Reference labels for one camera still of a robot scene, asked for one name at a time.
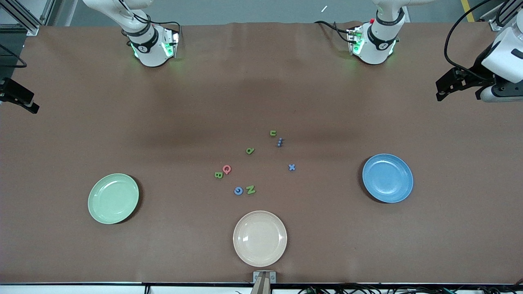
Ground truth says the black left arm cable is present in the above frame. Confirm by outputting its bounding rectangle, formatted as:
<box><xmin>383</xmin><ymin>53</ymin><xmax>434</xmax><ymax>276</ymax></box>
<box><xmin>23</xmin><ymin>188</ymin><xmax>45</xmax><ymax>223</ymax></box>
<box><xmin>444</xmin><ymin>0</ymin><xmax>511</xmax><ymax>80</ymax></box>

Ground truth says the white table edge strip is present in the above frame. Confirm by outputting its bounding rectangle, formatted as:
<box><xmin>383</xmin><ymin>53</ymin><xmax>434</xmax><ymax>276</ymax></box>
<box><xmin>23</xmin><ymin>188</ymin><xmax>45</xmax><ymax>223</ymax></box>
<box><xmin>0</xmin><ymin>282</ymin><xmax>523</xmax><ymax>294</ymax></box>

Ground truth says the green plate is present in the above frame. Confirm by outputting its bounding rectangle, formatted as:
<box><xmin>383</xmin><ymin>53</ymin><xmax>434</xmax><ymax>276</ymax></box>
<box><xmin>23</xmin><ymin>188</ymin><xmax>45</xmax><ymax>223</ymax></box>
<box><xmin>87</xmin><ymin>173</ymin><xmax>140</xmax><ymax>225</ymax></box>

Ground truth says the black cable bundle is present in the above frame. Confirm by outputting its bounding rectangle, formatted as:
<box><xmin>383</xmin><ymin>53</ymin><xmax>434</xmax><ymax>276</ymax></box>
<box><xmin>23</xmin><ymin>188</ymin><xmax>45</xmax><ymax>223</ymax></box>
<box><xmin>298</xmin><ymin>284</ymin><xmax>523</xmax><ymax>294</ymax></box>

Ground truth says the black base power cable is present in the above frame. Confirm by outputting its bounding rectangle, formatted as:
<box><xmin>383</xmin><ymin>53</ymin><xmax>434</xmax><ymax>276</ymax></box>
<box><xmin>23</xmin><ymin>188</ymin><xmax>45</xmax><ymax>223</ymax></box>
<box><xmin>314</xmin><ymin>20</ymin><xmax>356</xmax><ymax>43</ymax></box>
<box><xmin>153</xmin><ymin>21</ymin><xmax>182</xmax><ymax>35</ymax></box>

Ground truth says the blue plate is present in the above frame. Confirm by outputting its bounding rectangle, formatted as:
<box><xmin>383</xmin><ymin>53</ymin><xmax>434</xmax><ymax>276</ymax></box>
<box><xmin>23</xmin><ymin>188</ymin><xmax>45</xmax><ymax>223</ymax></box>
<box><xmin>362</xmin><ymin>154</ymin><xmax>414</xmax><ymax>204</ymax></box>

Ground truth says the beige plate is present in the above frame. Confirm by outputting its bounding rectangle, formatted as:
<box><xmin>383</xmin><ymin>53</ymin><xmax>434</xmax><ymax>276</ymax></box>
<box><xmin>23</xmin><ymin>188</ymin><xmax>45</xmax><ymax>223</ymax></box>
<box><xmin>233</xmin><ymin>210</ymin><xmax>288</xmax><ymax>267</ymax></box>

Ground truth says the aluminium frame profile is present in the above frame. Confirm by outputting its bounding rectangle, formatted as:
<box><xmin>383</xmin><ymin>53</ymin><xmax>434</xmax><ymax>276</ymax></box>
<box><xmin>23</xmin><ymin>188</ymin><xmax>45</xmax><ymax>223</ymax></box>
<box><xmin>480</xmin><ymin>0</ymin><xmax>515</xmax><ymax>31</ymax></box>
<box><xmin>0</xmin><ymin>0</ymin><xmax>56</xmax><ymax>35</ymax></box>

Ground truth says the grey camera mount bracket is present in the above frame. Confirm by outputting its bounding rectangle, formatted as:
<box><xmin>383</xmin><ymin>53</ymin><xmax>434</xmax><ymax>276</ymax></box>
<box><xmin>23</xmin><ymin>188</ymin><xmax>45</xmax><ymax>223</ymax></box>
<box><xmin>250</xmin><ymin>271</ymin><xmax>277</xmax><ymax>294</ymax></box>

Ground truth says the brown table cover sheet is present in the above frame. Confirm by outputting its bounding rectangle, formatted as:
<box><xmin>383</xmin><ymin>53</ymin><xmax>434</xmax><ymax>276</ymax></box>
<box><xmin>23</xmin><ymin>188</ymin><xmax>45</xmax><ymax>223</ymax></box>
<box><xmin>0</xmin><ymin>21</ymin><xmax>523</xmax><ymax>285</ymax></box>

